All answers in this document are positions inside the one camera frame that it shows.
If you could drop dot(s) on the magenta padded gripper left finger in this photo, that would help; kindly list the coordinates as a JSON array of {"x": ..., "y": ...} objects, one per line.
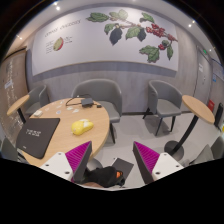
[{"x": 70, "y": 165}]

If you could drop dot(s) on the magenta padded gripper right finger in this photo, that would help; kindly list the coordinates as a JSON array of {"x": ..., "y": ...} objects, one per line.
[{"x": 152, "y": 165}]

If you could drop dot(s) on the yellow computer mouse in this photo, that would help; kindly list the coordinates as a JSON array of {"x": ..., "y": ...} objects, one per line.
[{"x": 81, "y": 126}]

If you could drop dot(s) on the black mouse pad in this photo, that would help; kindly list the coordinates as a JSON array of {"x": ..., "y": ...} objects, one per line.
[{"x": 35, "y": 136}]

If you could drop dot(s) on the small round table right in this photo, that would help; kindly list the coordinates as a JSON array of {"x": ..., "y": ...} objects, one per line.
[{"x": 200, "y": 111}]

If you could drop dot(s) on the small round table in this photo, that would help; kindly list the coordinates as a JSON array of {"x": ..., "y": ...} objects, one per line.
[
  {"x": 200, "y": 111},
  {"x": 16, "y": 107}
]

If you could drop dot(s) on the round wooden table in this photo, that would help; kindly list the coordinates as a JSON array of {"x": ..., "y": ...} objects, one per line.
[{"x": 63, "y": 140}]

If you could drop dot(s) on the black device box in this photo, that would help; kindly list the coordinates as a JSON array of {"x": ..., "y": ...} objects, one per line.
[{"x": 87, "y": 102}]

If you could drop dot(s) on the white card on table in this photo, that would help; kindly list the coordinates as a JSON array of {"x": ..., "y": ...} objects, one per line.
[{"x": 38, "y": 113}]

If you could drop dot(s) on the grey armchair on right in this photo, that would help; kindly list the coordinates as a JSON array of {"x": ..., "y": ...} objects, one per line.
[{"x": 164, "y": 100}]

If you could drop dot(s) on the grey chair lower right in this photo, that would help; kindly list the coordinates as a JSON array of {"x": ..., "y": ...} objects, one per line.
[{"x": 209, "y": 153}]

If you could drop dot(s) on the grey armchair behind table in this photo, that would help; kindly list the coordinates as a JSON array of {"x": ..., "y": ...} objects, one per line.
[{"x": 107, "y": 93}]

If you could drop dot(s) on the grey armchair on left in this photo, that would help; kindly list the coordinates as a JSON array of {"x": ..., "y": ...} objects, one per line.
[{"x": 38, "y": 98}]

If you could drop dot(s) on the small round table left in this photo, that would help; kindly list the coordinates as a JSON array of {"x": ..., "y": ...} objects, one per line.
[{"x": 16, "y": 107}]

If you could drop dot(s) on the grey door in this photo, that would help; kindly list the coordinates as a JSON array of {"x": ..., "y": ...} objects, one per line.
[{"x": 204, "y": 77}]

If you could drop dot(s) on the coffee plant wall mural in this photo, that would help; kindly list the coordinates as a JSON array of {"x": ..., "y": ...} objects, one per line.
[{"x": 106, "y": 34}]

